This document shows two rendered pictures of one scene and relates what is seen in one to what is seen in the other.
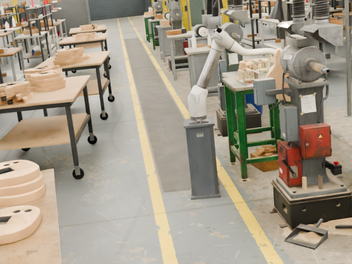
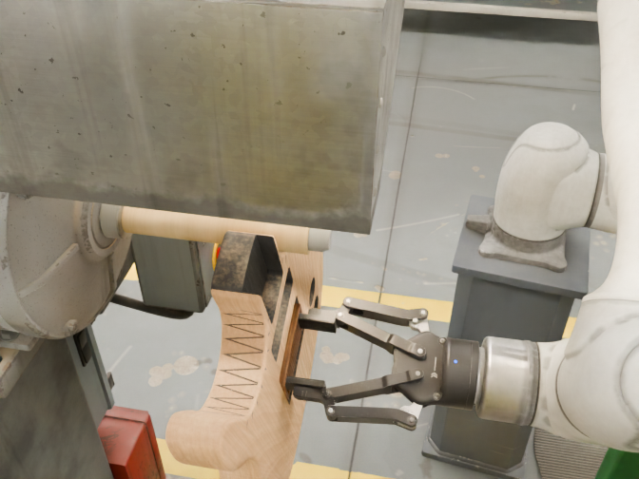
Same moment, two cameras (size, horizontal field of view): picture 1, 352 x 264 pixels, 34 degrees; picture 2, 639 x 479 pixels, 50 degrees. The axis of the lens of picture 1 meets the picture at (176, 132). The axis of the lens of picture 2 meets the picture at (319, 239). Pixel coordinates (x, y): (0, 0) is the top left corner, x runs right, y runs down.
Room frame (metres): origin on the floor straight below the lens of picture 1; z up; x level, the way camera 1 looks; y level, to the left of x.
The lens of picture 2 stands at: (4.94, -1.47, 1.65)
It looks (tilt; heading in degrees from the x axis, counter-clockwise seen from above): 39 degrees down; 105
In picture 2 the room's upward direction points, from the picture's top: straight up
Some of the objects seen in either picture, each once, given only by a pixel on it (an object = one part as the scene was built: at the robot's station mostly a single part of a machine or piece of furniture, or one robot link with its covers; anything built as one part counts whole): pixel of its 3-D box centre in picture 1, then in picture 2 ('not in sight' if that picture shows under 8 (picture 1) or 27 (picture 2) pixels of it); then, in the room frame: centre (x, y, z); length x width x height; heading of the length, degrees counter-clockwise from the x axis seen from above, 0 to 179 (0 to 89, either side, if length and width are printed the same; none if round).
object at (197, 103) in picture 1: (197, 102); (545, 177); (5.08, -0.22, 0.87); 0.18 x 0.16 x 0.22; 0
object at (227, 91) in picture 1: (230, 123); not in sight; (5.85, -0.57, 0.45); 0.05 x 0.05 x 0.90; 5
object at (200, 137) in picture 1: (202, 157); (498, 346); (5.07, -0.22, 0.35); 0.28 x 0.28 x 0.70; 87
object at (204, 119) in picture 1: (198, 118); (517, 227); (5.05, -0.22, 0.73); 0.22 x 0.18 x 0.06; 177
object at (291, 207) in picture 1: (310, 200); not in sight; (4.34, -1.03, 0.12); 0.61 x 0.51 x 0.25; 95
